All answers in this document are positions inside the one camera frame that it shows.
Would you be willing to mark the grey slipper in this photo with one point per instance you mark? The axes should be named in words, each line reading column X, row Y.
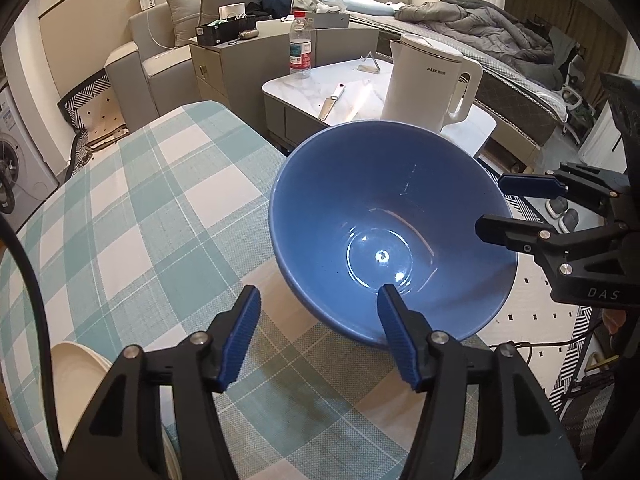
column 556, row 206
column 569, row 220

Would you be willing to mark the blue bowl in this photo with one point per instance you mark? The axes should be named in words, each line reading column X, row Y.
column 350, row 185

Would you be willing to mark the person's right hand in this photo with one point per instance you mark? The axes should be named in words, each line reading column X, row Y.
column 614, row 321

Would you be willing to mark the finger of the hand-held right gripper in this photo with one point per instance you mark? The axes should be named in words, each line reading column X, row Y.
column 500, row 230
column 530, row 184

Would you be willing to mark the light blue pillow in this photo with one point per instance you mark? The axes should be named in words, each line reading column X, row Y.
column 360, row 6

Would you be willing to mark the white electric kettle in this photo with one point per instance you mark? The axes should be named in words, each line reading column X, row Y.
column 420, row 85

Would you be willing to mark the black storage box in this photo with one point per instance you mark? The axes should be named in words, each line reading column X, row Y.
column 225, row 32

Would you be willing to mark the marble coffee table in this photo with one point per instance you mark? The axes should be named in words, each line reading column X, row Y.
column 300, row 95

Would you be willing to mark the small cream plate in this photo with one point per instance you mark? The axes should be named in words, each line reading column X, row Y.
column 70, row 385

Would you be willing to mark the grey side cabinet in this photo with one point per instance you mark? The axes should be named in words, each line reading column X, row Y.
column 240, row 75

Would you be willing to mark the black white patterned rug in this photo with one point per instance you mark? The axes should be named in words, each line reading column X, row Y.
column 95, row 110
column 540, row 295

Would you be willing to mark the kitchen knife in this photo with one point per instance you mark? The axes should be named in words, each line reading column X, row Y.
column 330, row 105

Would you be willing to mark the upholstered bed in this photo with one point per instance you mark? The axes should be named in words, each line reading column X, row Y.
column 515, row 105

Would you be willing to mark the large cream plate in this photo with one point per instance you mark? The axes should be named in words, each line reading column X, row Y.
column 172, row 460

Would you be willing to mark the grey quilt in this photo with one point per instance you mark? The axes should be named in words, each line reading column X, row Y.
column 480, row 30

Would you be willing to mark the clear water bottle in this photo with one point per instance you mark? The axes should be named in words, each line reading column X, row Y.
column 300, row 50

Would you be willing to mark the grey cushion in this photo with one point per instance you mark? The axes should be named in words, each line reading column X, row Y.
column 182, row 15
column 230, row 0

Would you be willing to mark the white office chair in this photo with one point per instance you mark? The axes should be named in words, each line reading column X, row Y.
column 572, row 95

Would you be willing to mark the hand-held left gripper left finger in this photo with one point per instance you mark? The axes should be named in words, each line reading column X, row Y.
column 240, row 340

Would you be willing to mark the white washing machine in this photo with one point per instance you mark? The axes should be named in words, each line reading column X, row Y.
column 25, row 160

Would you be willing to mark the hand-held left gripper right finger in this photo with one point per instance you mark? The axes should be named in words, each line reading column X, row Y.
column 397, row 340

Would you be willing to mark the grey sofa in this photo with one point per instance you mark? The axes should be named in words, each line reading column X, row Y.
column 145, row 80

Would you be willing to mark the clear triangular stand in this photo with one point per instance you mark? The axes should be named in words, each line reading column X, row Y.
column 369, row 64

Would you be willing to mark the checkered tablecloth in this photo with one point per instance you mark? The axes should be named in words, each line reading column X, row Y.
column 150, row 210

